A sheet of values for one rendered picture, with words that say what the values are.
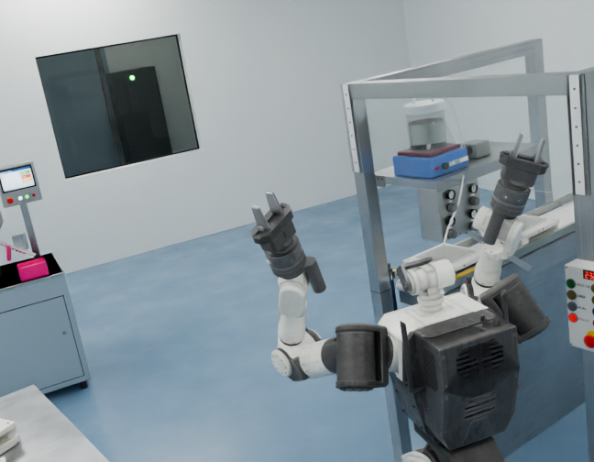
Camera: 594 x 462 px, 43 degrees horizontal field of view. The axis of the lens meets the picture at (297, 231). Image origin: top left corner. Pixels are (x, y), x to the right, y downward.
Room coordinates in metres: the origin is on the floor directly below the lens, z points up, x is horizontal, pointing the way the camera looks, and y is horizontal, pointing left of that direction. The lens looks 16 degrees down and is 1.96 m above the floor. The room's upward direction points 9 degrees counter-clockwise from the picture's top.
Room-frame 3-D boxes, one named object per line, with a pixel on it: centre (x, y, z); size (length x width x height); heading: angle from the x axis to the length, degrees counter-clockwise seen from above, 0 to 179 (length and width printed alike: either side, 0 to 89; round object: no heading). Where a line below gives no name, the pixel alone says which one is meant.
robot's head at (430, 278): (1.70, -0.30, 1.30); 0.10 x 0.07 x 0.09; 107
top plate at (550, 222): (3.10, -0.96, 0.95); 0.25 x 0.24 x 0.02; 36
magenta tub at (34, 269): (4.23, 1.57, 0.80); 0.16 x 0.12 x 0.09; 113
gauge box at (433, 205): (2.69, -0.58, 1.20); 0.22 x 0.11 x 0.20; 124
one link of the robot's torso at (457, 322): (1.64, -0.31, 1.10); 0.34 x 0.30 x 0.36; 107
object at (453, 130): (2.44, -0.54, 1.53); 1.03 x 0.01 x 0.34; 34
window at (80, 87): (7.25, 1.46, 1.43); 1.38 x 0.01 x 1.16; 113
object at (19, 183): (4.56, 1.64, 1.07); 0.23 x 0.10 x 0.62; 113
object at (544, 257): (3.12, -0.99, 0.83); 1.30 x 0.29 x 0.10; 124
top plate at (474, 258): (2.84, -0.57, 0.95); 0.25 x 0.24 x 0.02; 34
